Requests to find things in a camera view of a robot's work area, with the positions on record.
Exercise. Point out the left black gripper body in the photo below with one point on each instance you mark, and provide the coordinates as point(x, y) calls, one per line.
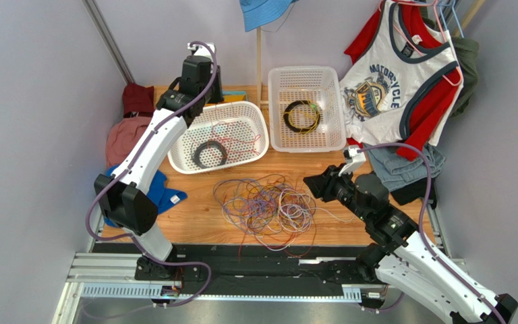
point(214, 94)

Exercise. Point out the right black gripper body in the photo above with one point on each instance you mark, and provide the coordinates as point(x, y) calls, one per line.
point(328, 187)

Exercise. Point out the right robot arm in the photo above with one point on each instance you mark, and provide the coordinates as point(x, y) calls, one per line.
point(402, 258)

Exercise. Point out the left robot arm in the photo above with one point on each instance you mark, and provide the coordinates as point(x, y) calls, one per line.
point(122, 196)

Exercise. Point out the orange cloth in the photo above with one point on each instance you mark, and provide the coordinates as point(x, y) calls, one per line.
point(231, 99)

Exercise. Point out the teal cloth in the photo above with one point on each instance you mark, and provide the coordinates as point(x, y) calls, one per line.
point(234, 93)

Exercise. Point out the grey denim garment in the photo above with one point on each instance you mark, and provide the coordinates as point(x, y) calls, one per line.
point(396, 172)

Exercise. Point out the maroon cloth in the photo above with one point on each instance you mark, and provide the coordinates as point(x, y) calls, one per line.
point(138, 101)

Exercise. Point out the rounded white plastic basket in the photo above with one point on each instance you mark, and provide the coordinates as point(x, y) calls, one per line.
point(223, 136)

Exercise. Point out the black garment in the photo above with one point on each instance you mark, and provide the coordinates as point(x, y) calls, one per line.
point(414, 191)

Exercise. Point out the light blue bucket hat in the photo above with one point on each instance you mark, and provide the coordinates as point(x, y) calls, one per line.
point(257, 13)

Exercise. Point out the pink cloth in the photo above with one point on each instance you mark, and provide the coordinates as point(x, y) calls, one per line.
point(123, 137)

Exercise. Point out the rectangular white plastic basket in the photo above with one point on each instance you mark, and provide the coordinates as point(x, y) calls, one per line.
point(305, 110)

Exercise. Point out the white motorcycle tank top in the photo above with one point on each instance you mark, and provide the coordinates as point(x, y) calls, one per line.
point(389, 90)

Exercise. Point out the blue cloth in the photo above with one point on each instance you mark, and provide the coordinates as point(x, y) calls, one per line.
point(162, 196)

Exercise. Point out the red shirt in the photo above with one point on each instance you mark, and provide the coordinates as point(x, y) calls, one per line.
point(425, 121)

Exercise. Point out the dark green garment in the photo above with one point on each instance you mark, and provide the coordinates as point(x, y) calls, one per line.
point(466, 51)

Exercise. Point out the pink clothes hanger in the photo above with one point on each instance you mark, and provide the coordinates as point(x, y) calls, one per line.
point(406, 45)

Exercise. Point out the wooden rack pole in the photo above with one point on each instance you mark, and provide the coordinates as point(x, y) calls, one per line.
point(467, 17)

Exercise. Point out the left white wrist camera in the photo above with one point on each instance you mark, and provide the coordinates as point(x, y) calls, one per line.
point(199, 50)

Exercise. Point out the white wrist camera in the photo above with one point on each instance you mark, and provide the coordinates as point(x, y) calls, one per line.
point(354, 159)
point(199, 50)

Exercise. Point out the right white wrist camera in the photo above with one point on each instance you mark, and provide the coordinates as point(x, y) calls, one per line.
point(354, 159)

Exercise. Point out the metal corner rail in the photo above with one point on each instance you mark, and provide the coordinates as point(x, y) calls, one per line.
point(103, 29)

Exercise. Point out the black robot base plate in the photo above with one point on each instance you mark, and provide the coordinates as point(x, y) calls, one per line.
point(337, 263)

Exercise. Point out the aluminium slotted rail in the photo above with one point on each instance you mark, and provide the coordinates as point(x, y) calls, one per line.
point(113, 276)

